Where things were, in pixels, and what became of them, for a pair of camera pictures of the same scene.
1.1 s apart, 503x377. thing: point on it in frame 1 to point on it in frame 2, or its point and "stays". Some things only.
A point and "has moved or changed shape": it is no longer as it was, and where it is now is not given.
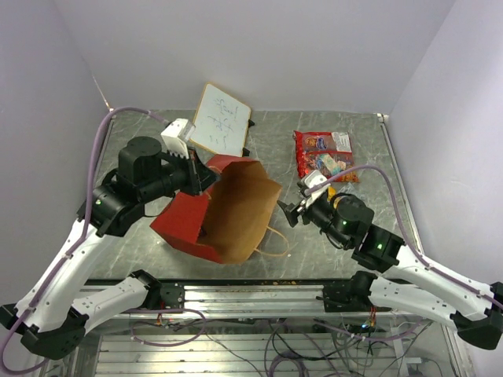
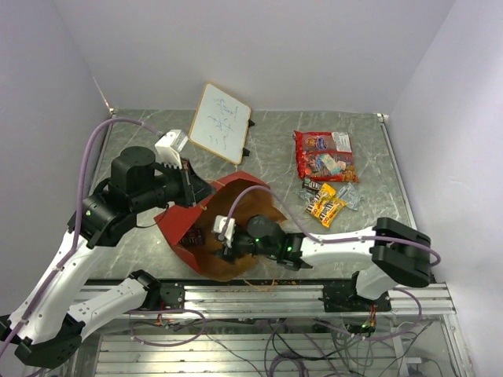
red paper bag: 222,222 has moved or changed shape
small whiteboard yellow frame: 221,123 stays
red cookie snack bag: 328,152 stays
